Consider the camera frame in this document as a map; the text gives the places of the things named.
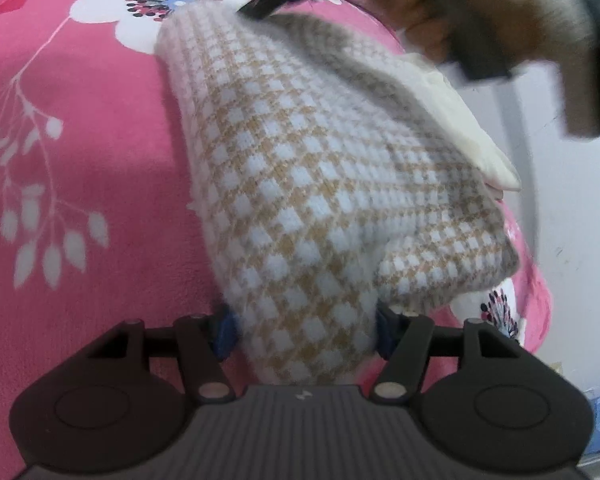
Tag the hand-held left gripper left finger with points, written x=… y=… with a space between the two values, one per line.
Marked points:
x=226 y=334

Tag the beige white checked jacket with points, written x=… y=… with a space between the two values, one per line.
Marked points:
x=305 y=185

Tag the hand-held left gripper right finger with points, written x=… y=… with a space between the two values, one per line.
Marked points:
x=384 y=334

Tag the folded beige garment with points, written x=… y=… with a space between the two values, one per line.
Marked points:
x=460 y=125

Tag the pink floral bed sheet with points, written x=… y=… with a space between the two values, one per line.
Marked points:
x=80 y=160

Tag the person's right hand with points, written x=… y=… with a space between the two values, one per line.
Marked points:
x=420 y=10

